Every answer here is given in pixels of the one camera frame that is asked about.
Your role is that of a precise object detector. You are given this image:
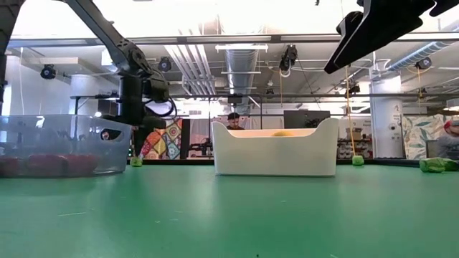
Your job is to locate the colourful patchwork quilt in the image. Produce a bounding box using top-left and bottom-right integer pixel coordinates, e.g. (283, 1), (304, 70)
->
(138, 117), (184, 161)

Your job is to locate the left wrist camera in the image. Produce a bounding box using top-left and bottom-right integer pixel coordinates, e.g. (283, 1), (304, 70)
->
(143, 69), (171, 104)

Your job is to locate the blue striped ceiling duct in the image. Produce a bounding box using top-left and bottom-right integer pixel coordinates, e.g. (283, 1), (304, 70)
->
(386, 40), (453, 72)

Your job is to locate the white ceiling unit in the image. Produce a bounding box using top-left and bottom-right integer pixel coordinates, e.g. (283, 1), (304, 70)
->
(101, 48), (119, 67)

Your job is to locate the white round column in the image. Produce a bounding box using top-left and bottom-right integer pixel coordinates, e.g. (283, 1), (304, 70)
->
(370, 75), (405, 158)

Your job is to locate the storage shelf with boxes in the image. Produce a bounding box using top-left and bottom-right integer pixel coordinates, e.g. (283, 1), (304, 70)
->
(339, 127), (373, 159)

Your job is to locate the silver ventilation duct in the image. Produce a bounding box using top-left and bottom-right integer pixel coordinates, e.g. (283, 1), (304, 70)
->
(224, 49), (260, 96)

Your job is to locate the green table mat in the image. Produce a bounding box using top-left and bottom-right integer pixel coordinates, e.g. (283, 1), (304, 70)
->
(0, 163), (459, 258)

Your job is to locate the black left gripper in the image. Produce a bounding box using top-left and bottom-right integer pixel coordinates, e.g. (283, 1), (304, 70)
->
(120, 73), (167, 159)

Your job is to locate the yellow hanging cord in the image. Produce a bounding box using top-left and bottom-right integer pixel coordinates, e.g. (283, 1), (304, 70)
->
(342, 64), (356, 157)

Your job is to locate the clear plastic basket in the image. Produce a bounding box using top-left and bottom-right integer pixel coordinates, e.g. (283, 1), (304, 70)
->
(0, 113), (133, 178)

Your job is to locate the long ceiling light fixture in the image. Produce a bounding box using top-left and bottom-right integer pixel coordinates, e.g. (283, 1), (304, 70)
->
(214, 44), (269, 52)

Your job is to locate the black vertical post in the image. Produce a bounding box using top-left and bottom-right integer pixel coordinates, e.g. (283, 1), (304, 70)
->
(180, 118), (191, 161)

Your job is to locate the black monitor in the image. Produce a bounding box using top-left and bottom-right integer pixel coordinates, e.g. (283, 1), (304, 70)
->
(283, 110), (331, 129)

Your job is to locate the person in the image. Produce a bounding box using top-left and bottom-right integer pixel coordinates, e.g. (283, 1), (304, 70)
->
(436, 120), (459, 161)
(225, 112), (245, 130)

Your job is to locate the white plastic basket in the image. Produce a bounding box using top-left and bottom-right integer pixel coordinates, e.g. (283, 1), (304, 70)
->
(211, 117), (340, 178)

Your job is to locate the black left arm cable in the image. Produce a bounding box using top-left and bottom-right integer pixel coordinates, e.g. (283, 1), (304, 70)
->
(143, 97), (178, 120)

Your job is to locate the leaf pattern cloth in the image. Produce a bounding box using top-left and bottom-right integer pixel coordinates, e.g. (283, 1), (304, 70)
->
(400, 113), (459, 161)

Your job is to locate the grey overhead frame beam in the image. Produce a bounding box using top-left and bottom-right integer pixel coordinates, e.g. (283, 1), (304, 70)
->
(0, 32), (459, 47)

